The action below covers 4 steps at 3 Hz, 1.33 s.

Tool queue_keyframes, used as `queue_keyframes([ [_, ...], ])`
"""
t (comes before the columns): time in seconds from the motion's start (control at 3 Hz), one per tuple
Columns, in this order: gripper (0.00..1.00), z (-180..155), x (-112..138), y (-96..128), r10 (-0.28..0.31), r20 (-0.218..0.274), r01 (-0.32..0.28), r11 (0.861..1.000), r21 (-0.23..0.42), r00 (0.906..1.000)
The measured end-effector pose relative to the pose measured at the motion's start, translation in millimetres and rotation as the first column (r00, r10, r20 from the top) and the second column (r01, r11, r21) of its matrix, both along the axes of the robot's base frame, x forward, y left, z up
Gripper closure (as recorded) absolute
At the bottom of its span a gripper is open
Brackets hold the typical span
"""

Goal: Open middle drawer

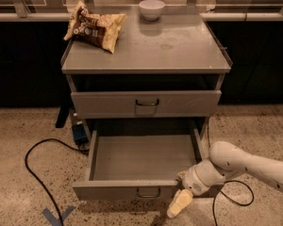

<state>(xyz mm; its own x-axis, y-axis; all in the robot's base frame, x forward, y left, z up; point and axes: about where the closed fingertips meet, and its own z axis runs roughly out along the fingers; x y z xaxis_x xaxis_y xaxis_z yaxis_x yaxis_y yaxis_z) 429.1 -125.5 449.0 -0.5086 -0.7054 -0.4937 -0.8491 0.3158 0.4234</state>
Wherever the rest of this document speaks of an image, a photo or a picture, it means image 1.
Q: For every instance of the grey metal drawer cabinet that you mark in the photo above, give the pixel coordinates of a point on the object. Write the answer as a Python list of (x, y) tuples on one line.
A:
[(175, 52)]

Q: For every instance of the white ceramic bowl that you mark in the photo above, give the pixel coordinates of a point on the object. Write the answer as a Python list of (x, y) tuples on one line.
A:
[(151, 10)]

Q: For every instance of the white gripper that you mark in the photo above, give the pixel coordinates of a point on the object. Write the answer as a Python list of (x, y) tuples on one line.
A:
[(191, 180)]

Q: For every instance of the grey top drawer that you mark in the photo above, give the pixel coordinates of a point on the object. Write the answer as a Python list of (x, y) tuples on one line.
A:
[(146, 104)]

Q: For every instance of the blue power box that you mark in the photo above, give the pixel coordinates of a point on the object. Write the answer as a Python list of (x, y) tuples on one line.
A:
[(79, 134)]

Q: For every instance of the grey drawer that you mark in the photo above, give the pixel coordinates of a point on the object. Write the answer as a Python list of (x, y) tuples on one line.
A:
[(146, 104), (130, 166)]

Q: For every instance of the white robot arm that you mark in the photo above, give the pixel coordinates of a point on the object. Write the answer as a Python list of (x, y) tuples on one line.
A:
[(225, 161)]

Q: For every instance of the brown and yellow chip bag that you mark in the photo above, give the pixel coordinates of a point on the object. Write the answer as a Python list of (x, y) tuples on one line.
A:
[(101, 30)]

